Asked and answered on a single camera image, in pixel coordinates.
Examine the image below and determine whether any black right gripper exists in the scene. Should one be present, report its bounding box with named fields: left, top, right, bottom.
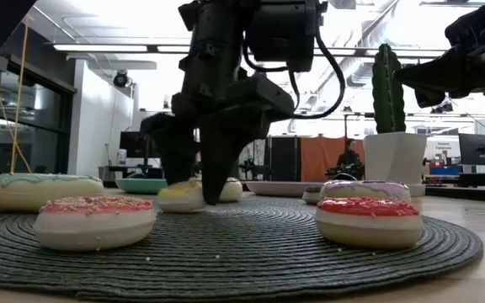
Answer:
left=392, top=44, right=485, bottom=109

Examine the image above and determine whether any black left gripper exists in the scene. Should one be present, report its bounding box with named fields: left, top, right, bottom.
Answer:
left=140, top=0, right=296, bottom=206

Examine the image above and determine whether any small yellow iced donut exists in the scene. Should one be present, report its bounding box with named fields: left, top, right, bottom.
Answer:
left=157, top=179, right=206, bottom=214

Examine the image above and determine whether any chocolate iced drizzled donut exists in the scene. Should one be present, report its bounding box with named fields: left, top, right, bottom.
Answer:
left=189, top=176, right=244, bottom=203

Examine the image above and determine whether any small brown iced donut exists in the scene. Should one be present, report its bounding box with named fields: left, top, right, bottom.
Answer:
left=301, top=186, right=323, bottom=205

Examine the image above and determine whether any large purple iced donut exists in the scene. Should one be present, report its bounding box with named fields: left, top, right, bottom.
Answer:
left=318, top=179, right=413, bottom=203

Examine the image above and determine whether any pink sprinkled donut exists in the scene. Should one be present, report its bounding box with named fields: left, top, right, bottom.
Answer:
left=32, top=195, right=157, bottom=253

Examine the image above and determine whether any small red iced donut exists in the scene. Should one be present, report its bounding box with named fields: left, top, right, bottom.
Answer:
left=314, top=196, right=424, bottom=249

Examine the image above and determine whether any large green iced donut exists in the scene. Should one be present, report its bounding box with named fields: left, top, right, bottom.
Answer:
left=0, top=172, right=105, bottom=213

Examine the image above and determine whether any green cactus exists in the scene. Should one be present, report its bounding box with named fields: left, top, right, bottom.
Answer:
left=371, top=43, right=407, bottom=135

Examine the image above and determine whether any grey patterned cloth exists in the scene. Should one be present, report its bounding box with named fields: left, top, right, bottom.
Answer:
left=238, top=136, right=269, bottom=180

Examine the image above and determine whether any black computer monitor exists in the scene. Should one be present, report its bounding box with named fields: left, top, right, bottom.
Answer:
left=119, top=130, right=162, bottom=178
left=458, top=132, right=485, bottom=167

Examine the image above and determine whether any teal plate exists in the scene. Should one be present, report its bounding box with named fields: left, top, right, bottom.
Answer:
left=115, top=177, right=168, bottom=195

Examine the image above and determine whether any white plant pot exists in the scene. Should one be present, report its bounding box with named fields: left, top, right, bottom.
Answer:
left=363, top=131, right=429, bottom=198

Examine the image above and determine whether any black curtain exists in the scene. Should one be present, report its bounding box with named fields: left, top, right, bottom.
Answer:
left=267, top=135, right=301, bottom=182

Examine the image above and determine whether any purple plate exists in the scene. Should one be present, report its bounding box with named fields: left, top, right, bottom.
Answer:
left=245, top=180, right=326, bottom=198

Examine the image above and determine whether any round black ceiling spotlight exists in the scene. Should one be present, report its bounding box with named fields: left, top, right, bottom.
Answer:
left=112, top=70, right=131, bottom=88

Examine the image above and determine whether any person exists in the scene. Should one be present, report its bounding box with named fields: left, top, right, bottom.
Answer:
left=335, top=138, right=365, bottom=181

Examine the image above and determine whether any round grey woven placemat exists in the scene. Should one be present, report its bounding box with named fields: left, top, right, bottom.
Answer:
left=0, top=196, right=484, bottom=302

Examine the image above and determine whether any orange curtain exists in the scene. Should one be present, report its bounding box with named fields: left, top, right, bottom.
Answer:
left=300, top=136, right=365, bottom=183

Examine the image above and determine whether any long ceiling light bar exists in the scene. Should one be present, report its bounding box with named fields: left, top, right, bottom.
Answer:
left=52, top=41, right=448, bottom=58

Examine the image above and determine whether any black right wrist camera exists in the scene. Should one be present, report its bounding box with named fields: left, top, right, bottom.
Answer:
left=444, top=0, right=485, bottom=45

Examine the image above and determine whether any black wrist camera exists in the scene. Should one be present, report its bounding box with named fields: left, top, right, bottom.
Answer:
left=444, top=0, right=485, bottom=45
left=246, top=0, right=328, bottom=72

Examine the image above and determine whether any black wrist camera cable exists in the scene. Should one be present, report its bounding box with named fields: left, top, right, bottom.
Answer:
left=242, top=31, right=347, bottom=120

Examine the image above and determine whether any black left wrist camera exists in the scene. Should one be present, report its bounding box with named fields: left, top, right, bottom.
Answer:
left=246, top=0, right=328, bottom=72

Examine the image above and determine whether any yellow extension cable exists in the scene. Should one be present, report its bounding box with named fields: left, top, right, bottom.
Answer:
left=0, top=17, right=33, bottom=174

